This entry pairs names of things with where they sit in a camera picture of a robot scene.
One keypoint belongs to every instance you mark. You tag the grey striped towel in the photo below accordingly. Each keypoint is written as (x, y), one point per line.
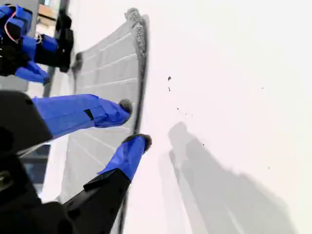
(109, 65)

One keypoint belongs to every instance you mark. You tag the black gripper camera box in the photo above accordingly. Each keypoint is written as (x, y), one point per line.
(64, 48)

